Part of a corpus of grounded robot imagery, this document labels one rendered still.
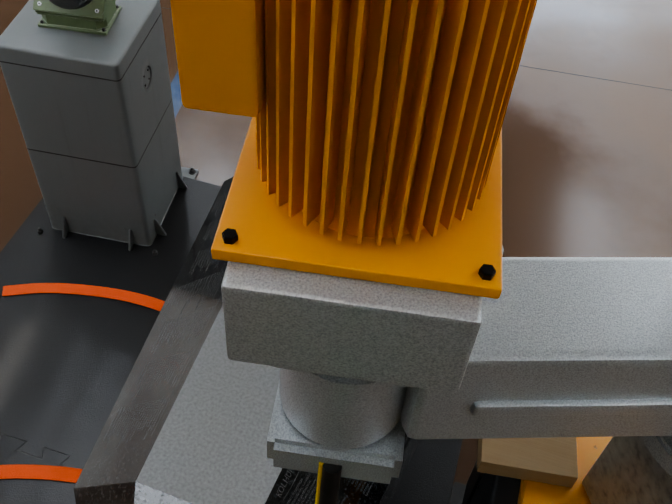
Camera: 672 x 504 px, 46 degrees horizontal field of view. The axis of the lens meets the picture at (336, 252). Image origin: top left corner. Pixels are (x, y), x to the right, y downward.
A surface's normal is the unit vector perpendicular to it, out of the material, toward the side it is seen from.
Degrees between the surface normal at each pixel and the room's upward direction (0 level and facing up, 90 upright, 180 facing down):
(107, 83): 90
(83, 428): 0
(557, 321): 0
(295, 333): 90
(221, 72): 90
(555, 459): 0
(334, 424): 90
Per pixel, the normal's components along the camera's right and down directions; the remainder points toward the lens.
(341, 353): -0.13, 0.75
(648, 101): 0.06, -0.64
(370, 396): 0.28, 0.74
